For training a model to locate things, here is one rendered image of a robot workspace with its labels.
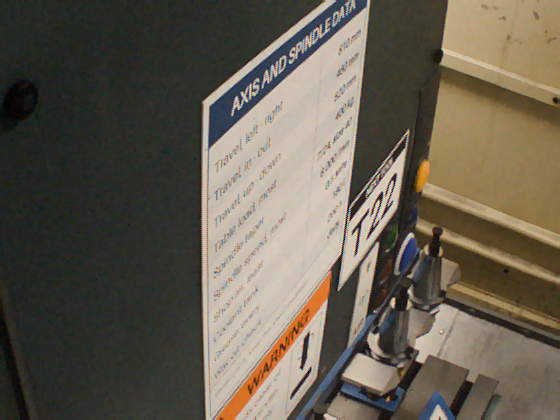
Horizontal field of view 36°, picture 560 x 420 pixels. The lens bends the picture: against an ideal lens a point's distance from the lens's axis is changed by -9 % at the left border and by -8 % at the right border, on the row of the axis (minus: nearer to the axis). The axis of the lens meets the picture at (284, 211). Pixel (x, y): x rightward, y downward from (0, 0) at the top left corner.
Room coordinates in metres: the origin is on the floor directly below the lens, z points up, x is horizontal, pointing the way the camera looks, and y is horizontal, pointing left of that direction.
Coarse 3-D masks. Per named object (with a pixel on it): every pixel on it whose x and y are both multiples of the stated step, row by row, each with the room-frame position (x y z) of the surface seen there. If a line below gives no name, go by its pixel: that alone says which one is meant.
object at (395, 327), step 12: (396, 312) 0.78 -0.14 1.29; (408, 312) 0.78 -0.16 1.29; (384, 324) 0.78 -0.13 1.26; (396, 324) 0.77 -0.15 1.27; (408, 324) 0.78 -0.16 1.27; (384, 336) 0.77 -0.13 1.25; (396, 336) 0.77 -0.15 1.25; (408, 336) 0.78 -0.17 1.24; (384, 348) 0.77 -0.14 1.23; (396, 348) 0.77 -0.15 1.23
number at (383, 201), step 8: (400, 160) 0.51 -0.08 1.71; (400, 168) 0.51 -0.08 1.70; (392, 176) 0.50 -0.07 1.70; (384, 184) 0.49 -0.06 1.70; (392, 184) 0.50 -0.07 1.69; (376, 192) 0.48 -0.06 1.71; (384, 192) 0.49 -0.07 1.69; (392, 192) 0.51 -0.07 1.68; (376, 200) 0.48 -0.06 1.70; (384, 200) 0.49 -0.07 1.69; (392, 200) 0.51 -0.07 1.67; (376, 208) 0.48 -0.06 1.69; (384, 208) 0.50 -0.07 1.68; (392, 208) 0.51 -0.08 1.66; (376, 216) 0.48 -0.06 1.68; (384, 216) 0.50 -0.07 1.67; (368, 224) 0.47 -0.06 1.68; (376, 224) 0.48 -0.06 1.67; (368, 232) 0.47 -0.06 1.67; (368, 240) 0.47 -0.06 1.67
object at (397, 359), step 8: (368, 336) 0.79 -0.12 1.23; (368, 344) 0.78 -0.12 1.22; (376, 344) 0.78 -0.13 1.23; (368, 352) 0.78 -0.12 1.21; (376, 352) 0.77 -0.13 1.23; (384, 352) 0.77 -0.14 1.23; (400, 352) 0.77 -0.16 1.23; (408, 352) 0.78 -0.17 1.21; (384, 360) 0.76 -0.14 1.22; (392, 360) 0.76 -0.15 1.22; (400, 360) 0.76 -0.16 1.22; (400, 368) 0.76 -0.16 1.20
